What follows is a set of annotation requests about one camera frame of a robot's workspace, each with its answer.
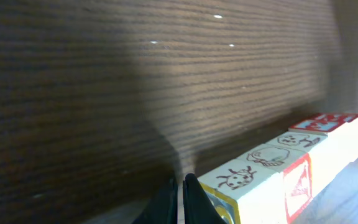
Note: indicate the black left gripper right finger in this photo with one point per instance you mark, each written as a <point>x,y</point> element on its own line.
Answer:
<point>198,209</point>

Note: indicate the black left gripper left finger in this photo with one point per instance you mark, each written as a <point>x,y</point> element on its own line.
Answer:
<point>162,207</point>

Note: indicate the white block letter M ladybug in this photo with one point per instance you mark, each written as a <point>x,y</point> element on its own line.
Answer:
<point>243,192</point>

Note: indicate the white block number 4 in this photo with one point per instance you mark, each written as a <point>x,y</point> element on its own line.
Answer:
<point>322,155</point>

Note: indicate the red block letter A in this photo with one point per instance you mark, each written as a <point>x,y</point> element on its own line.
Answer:
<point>296,170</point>

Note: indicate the white block with green edge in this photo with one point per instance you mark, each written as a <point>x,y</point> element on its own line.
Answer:
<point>341,118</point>

